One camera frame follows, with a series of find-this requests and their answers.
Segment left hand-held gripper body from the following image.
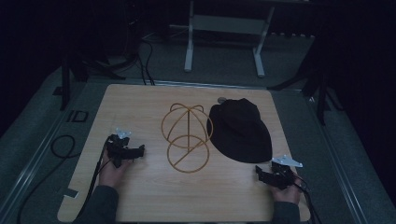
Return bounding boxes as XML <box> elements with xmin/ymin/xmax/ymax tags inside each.
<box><xmin>106</xmin><ymin>127</ymin><xmax>140</xmax><ymax>169</ymax></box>

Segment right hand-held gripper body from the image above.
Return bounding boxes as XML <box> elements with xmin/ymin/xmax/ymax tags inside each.
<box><xmin>269</xmin><ymin>154</ymin><xmax>304</xmax><ymax>191</ymax></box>

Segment person's right hand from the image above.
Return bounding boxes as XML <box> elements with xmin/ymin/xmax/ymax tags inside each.
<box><xmin>268</xmin><ymin>176</ymin><xmax>303</xmax><ymax>205</ymax></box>

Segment person's left hand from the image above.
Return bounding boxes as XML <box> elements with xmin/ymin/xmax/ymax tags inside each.
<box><xmin>98</xmin><ymin>150</ymin><xmax>133</xmax><ymax>189</ymax></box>

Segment black bucket hat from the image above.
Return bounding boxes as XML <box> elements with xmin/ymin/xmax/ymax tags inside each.
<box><xmin>206</xmin><ymin>97</ymin><xmax>274</xmax><ymax>164</ymax></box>

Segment black tripod stand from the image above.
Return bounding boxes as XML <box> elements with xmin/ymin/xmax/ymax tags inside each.
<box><xmin>51</xmin><ymin>18</ymin><xmax>142</xmax><ymax>112</ymax></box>
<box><xmin>266</xmin><ymin>36</ymin><xmax>346</xmax><ymax>127</ymax></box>

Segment white metal stand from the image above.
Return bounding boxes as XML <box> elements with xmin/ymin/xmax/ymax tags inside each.
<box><xmin>169</xmin><ymin>0</ymin><xmax>276</xmax><ymax>78</ymax></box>

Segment right hand-held gripper cable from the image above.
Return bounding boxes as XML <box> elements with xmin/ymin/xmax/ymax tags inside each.
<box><xmin>291</xmin><ymin>175</ymin><xmax>323</xmax><ymax>224</ymax></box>

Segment hand-held gripper cable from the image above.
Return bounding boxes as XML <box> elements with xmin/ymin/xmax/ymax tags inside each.
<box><xmin>75</xmin><ymin>143</ymin><xmax>112</xmax><ymax>220</ymax></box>
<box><xmin>291</xmin><ymin>175</ymin><xmax>323</xmax><ymax>224</ymax></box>

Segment left hand-held gripper cable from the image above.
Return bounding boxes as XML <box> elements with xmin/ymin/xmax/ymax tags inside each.
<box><xmin>75</xmin><ymin>143</ymin><xmax>112</xmax><ymax>220</ymax></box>

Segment gold wire hat stand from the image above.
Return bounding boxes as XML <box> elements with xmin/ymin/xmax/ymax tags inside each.
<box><xmin>160</xmin><ymin>103</ymin><xmax>215</xmax><ymax>175</ymax></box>

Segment black floor cable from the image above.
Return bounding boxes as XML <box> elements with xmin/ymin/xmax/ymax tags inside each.
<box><xmin>16</xmin><ymin>133</ymin><xmax>82</xmax><ymax>224</ymax></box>

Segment thin black cables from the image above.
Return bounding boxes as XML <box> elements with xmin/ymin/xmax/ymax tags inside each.
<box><xmin>135</xmin><ymin>39</ymin><xmax>157</xmax><ymax>87</ymax></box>

